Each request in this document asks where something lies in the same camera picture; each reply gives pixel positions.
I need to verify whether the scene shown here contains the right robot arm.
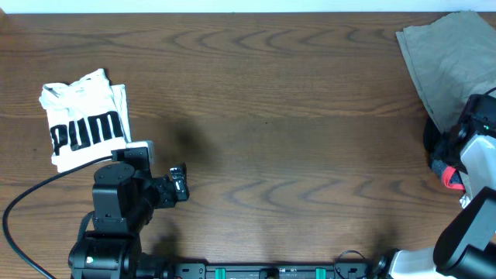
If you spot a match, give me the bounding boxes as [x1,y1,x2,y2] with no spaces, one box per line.
[371,92,495,278]

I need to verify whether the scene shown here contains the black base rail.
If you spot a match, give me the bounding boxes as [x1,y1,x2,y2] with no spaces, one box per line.
[174,262,370,279]

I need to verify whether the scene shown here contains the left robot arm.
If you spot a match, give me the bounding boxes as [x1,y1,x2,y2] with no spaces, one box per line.
[68,162,189,279]

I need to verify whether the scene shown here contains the khaki green shorts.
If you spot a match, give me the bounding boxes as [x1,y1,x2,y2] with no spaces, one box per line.
[396,11,495,132]

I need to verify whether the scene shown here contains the white Puma t-shirt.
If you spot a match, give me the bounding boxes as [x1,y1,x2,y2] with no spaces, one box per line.
[39,69,132,173]

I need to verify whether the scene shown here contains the black garment with red tag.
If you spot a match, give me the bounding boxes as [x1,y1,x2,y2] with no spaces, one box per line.
[422,116,465,191]

